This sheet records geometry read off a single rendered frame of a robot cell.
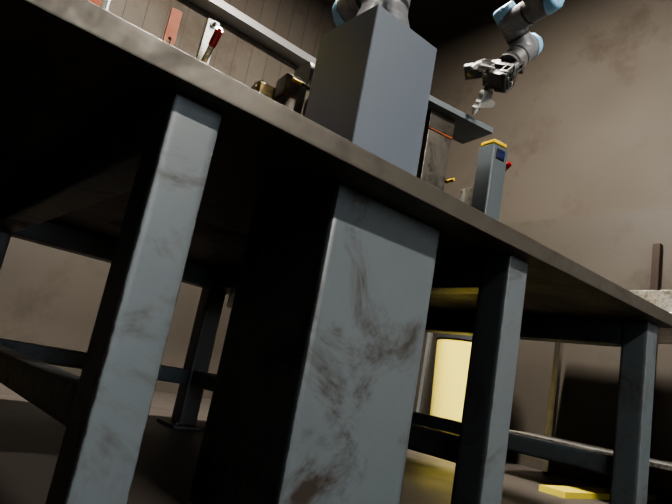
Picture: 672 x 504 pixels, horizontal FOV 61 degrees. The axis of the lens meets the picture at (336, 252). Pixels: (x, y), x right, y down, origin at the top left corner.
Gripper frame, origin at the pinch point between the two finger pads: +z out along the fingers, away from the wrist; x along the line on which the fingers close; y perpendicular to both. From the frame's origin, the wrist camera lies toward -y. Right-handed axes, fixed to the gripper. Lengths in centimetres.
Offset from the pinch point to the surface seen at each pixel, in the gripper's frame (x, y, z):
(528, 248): 9, 42, 43
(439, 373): 204, -42, -25
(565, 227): 178, -27, -151
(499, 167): 28.4, 7.1, -5.3
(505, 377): 29, 49, 65
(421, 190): -18, 31, 66
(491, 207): 35.2, 11.2, 6.6
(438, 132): 9.4, -4.7, 10.3
